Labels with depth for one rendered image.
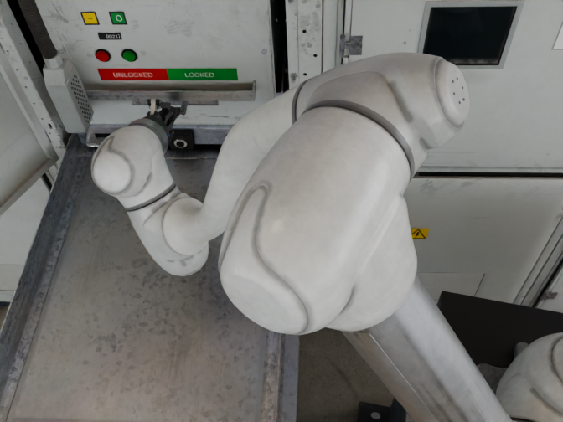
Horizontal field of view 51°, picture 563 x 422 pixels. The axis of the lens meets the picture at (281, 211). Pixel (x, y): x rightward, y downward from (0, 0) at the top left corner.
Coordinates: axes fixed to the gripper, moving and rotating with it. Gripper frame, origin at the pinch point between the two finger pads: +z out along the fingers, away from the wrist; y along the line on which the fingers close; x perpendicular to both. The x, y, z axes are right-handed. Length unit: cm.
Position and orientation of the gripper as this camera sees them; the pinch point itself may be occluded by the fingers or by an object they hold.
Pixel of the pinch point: (171, 114)
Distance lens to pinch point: 138.8
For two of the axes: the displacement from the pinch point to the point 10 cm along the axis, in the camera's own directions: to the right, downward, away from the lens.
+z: 0.6, -4.0, 9.2
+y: 0.1, 9.2, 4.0
